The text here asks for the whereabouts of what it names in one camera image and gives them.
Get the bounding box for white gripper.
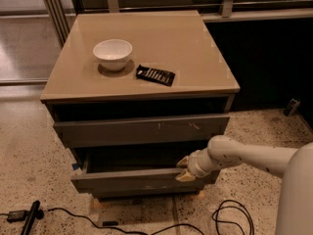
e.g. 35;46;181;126
175;148;223;182

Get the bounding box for grey drawer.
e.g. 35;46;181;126
71;145;219;194
92;186;201;199
54;114;230;148

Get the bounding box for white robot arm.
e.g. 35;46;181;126
176;135;313;235

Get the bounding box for grey top drawer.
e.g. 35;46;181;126
54;114;230;148

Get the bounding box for grey bottom drawer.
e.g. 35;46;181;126
92;186;201;199

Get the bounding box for grey three-drawer cabinet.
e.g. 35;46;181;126
40;10;241;203

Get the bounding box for black snack packet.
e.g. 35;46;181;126
136;65;175;86

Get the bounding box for small black floor block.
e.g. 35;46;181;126
103;221;118;227

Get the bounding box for blue tape piece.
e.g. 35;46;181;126
71;164;79;170

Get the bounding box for small dark floor device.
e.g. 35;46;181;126
284;98;300;117

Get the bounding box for white ceramic bowl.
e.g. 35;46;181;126
93;39;133;71

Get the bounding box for black bar device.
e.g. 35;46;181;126
21;201;44;235

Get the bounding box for black power adapter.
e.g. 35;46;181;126
7;211;27;223

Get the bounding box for coiled black cable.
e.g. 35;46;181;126
211;199;255;235

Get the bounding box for black floor cable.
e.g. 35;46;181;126
47;207;206;235

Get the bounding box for metal railing frame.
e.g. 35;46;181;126
43;0;313;45

